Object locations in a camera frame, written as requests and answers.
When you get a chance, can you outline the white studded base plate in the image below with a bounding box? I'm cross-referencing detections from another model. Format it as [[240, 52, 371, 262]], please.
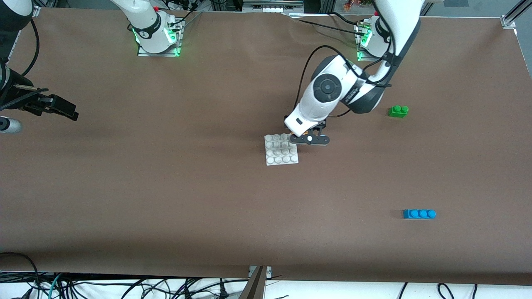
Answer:
[[264, 133, 299, 166]]

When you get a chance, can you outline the black cable on table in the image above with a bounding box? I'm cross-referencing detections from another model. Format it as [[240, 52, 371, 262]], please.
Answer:
[[285, 12, 368, 33]]

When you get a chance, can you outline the blue three-stud block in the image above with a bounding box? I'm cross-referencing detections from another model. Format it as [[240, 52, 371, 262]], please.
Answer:
[[403, 209, 436, 219]]

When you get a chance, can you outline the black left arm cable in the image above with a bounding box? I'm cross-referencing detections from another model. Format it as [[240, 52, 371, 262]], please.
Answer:
[[294, 45, 393, 119]]

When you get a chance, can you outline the brown table cover sheet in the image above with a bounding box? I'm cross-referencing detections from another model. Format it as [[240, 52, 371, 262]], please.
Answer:
[[0, 8, 532, 286]]

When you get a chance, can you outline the black looped floor cable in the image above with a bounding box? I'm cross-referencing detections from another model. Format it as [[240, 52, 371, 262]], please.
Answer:
[[0, 252, 40, 299]]

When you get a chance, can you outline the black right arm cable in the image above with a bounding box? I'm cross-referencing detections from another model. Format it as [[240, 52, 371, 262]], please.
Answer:
[[21, 19, 40, 77]]

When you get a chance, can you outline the teal cable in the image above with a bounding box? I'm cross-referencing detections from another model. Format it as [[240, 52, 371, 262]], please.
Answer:
[[48, 273, 63, 299]]

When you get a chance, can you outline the metal table edge bracket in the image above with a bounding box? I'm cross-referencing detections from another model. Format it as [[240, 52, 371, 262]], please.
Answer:
[[239, 266, 273, 299]]

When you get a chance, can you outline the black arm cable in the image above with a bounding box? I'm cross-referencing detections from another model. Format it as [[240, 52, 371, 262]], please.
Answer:
[[21, 19, 40, 77], [294, 45, 393, 119]]

